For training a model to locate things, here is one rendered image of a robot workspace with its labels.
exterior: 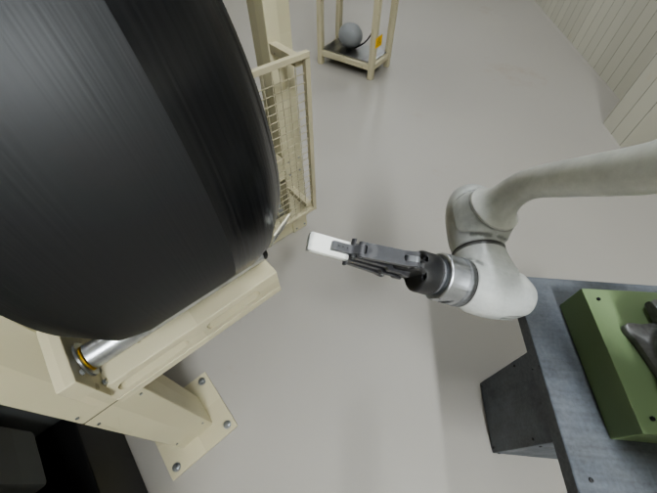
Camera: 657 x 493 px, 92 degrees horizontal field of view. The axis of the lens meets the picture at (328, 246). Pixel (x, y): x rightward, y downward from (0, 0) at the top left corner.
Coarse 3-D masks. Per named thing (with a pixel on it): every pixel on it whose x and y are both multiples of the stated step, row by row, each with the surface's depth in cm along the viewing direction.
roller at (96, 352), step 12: (264, 252) 63; (252, 264) 63; (216, 288) 60; (180, 312) 57; (132, 336) 53; (144, 336) 55; (84, 348) 51; (96, 348) 51; (108, 348) 52; (120, 348) 53; (84, 360) 50; (96, 360) 51; (108, 360) 52
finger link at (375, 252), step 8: (368, 248) 50; (376, 248) 50; (384, 248) 50; (392, 248) 50; (360, 256) 50; (368, 256) 49; (376, 256) 50; (384, 256) 50; (392, 256) 50; (400, 256) 50; (392, 264) 51; (400, 264) 50; (408, 264) 49; (416, 264) 49
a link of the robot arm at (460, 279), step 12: (444, 252) 57; (456, 264) 54; (468, 264) 56; (456, 276) 53; (468, 276) 54; (444, 288) 54; (456, 288) 54; (468, 288) 54; (444, 300) 56; (456, 300) 55; (468, 300) 55
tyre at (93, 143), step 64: (0, 0) 19; (64, 0) 20; (128, 0) 22; (192, 0) 24; (0, 64) 19; (64, 64) 20; (128, 64) 22; (192, 64) 25; (0, 128) 20; (64, 128) 21; (128, 128) 23; (192, 128) 26; (256, 128) 31; (0, 192) 20; (64, 192) 22; (128, 192) 25; (192, 192) 28; (256, 192) 34; (0, 256) 22; (64, 256) 24; (128, 256) 28; (192, 256) 33; (256, 256) 44; (64, 320) 28; (128, 320) 33
